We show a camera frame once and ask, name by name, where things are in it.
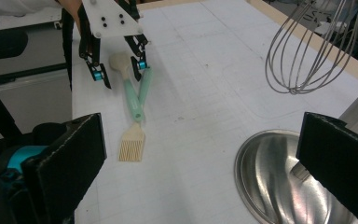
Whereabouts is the wooden handled steel whisk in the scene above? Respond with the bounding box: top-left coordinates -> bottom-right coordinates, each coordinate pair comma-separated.
264,0 -> 358,95

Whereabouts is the green handled beige spatula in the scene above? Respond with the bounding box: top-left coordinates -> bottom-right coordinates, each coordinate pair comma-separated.
108,51 -> 145,123

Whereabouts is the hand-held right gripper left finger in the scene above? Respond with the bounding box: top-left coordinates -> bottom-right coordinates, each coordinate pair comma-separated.
21,112 -> 108,224

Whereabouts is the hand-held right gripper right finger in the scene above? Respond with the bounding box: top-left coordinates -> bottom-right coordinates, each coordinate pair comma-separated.
296,111 -> 358,224

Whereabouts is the green handled pastry brush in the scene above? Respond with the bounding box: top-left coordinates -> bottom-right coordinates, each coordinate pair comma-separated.
117,66 -> 153,162

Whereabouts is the steel utensil stand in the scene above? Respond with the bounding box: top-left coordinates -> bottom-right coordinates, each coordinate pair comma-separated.
233,77 -> 358,224

